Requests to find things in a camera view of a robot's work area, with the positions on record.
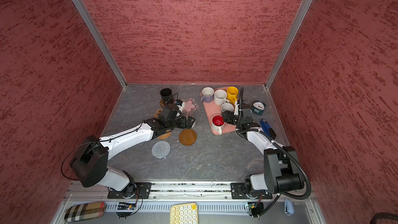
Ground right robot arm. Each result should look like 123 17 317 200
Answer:
222 87 312 200

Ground blue mug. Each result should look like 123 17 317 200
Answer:
221 103 235 113

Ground white mug back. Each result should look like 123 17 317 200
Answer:
214 89 230 106

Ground black mug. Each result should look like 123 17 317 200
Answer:
160 88 174 105

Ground paw print cork coaster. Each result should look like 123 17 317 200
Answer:
153 108 163 118

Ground black cable corner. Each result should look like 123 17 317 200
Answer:
370 213 398 224

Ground yellow mug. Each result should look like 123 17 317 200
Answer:
227 87 239 105

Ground yellow keypad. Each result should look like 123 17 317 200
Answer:
170 202 199 224

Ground pink tray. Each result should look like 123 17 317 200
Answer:
203 87 236 135

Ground plaid glasses case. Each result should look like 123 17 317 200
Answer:
64 202 106 223

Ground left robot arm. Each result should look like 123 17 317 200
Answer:
69 100 195 199

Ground red inside white mug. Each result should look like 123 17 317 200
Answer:
210 115 225 135

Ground purple mug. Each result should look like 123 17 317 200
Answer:
201 87 215 103

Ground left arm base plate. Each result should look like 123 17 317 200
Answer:
107 182 152 200

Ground grey round coaster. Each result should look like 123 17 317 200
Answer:
151 141 171 159

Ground pink flower coaster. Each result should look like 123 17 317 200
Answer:
182 97 199 116

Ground brown wooden round coaster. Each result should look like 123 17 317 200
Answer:
179 129 197 146

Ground blue stapler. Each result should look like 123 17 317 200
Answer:
260 119 276 140

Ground dark glossy brown coaster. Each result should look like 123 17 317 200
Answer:
160 100 174 108

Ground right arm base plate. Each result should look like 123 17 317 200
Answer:
230 183 273 200

